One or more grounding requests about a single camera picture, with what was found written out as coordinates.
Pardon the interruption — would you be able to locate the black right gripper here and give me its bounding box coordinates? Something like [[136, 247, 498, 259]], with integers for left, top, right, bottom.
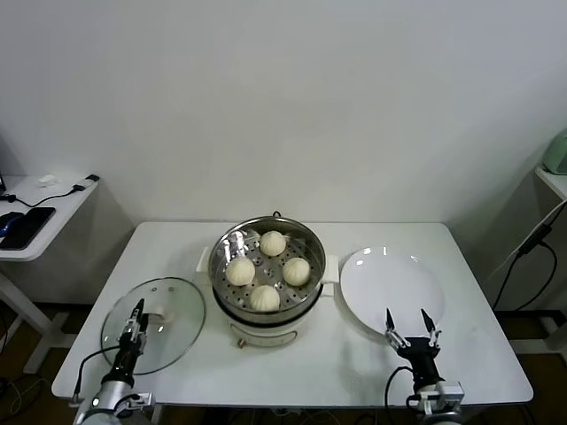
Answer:
[[384, 308, 444, 387]]

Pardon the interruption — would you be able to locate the stainless steel steamer basket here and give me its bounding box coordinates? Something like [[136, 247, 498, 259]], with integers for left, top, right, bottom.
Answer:
[[197, 215, 340, 321]]

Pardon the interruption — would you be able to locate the blue computer mouse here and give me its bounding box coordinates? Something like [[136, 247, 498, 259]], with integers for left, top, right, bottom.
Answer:
[[0, 211, 23, 236]]

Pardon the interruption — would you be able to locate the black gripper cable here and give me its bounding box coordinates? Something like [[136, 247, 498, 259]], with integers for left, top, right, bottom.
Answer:
[[383, 366, 417, 411], [70, 344, 120, 407]]

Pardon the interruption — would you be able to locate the black power cable with brick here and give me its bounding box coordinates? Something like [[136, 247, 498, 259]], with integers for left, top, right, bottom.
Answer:
[[491, 220, 558, 312]]

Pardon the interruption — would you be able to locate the glass pot lid white handle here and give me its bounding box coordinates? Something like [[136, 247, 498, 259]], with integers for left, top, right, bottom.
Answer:
[[100, 276, 207, 375]]

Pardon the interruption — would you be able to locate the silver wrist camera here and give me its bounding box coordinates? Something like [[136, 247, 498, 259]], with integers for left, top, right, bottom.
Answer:
[[418, 381, 465, 416], [115, 391, 155, 415]]

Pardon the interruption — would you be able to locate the white steamed baozi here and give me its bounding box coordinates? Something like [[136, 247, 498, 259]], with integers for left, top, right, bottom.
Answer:
[[226, 258, 257, 287], [260, 230, 287, 257], [250, 284, 281, 313], [282, 258, 311, 287]]

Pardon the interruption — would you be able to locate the pale green appliance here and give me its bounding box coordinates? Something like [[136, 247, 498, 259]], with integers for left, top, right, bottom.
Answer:
[[542, 127, 567, 176]]

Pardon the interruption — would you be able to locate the white side desk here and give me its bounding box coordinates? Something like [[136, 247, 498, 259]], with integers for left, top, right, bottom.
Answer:
[[0, 174, 101, 375], [533, 166, 567, 353]]

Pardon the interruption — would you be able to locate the thin white cable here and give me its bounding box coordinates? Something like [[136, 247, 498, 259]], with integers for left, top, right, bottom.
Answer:
[[485, 203, 567, 284]]

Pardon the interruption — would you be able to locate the black smartphone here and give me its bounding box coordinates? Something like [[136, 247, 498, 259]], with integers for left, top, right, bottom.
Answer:
[[0, 206, 57, 251]]

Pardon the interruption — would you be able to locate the black cable with adapter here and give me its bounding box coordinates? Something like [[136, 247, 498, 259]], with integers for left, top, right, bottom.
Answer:
[[0, 174, 100, 209]]

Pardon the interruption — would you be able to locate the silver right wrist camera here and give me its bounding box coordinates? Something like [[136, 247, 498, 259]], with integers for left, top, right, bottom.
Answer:
[[418, 381, 465, 416]]

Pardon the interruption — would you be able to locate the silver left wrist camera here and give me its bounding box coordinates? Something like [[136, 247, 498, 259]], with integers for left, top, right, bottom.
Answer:
[[115, 391, 155, 415]]

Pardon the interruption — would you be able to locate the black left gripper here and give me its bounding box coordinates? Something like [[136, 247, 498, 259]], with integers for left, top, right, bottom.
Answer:
[[113, 298, 151, 375]]

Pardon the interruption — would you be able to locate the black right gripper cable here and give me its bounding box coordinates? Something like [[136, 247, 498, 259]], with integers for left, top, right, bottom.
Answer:
[[383, 366, 417, 411]]

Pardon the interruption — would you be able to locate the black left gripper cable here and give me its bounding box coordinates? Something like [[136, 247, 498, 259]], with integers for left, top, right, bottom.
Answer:
[[70, 344, 120, 407]]

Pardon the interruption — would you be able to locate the white round plate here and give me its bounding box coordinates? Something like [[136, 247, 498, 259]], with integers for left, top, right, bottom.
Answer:
[[339, 245, 446, 340]]

